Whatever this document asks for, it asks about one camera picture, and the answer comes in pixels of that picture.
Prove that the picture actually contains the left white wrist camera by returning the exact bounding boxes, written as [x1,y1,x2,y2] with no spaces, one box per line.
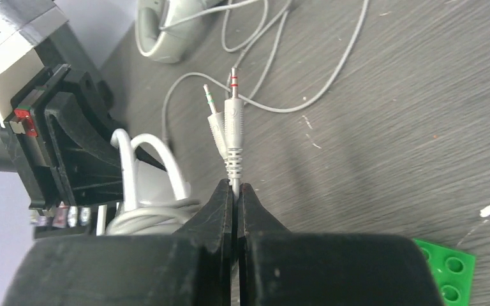
[0,1,68,123]

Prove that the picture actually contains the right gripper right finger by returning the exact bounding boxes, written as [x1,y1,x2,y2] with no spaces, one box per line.
[237,184,443,305]

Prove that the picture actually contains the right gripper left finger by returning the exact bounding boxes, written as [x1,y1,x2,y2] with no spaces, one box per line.
[3,179,232,305]

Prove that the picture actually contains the green toy brick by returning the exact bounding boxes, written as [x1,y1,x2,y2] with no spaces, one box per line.
[414,239,476,306]

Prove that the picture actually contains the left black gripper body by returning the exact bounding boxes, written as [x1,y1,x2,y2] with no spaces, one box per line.
[0,63,165,240]

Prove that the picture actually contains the white headphones at back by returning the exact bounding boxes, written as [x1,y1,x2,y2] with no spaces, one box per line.
[135,1,369,113]

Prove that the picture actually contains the white grey headphones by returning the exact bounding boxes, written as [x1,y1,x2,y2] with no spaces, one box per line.
[96,68,244,236]

